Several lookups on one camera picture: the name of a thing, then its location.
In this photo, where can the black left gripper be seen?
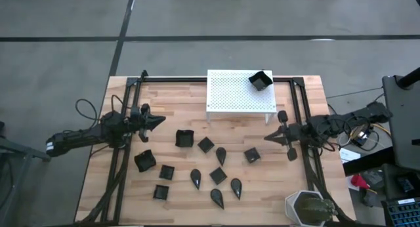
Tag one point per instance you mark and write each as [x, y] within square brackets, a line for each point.
[135, 123]

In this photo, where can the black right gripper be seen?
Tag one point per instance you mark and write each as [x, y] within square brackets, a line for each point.
[298, 133]

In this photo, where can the black fluted square bowl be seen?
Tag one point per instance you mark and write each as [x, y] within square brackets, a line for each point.
[260, 81]
[184, 138]
[144, 160]

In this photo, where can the small black square plate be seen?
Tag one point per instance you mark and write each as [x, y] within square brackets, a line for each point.
[218, 176]
[166, 172]
[252, 155]
[161, 192]
[205, 145]

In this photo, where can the black teardrop plate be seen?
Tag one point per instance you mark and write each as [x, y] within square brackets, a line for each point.
[196, 177]
[236, 187]
[216, 197]
[221, 155]

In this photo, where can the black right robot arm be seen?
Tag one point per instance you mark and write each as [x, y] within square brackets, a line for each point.
[348, 120]

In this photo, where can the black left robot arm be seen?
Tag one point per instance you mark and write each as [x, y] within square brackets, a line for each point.
[82, 138]

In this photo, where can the white perforated metal shelf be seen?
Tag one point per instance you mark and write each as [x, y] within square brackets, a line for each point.
[229, 95]

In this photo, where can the white paper sheet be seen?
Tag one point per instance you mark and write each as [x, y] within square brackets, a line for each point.
[348, 154]

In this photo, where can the white hexagonal plant pot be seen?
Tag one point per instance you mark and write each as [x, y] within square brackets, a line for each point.
[289, 207]

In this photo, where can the small electronics box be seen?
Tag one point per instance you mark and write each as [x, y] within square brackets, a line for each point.
[361, 136]

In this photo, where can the green cactus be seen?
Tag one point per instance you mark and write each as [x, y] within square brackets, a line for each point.
[315, 209]

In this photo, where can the red object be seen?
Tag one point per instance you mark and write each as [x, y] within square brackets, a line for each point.
[358, 181]

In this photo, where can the dark grey desk panel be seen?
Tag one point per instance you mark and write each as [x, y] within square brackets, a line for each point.
[402, 128]

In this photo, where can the grey metal stand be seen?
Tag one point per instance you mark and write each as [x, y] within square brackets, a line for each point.
[19, 151]

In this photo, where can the black pole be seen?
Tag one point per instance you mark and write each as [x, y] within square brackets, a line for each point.
[410, 78]

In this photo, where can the backlit keyboard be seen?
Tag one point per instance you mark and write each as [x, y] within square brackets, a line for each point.
[403, 215]

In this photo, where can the black aluminium rig frame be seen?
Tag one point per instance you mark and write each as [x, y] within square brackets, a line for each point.
[170, 79]

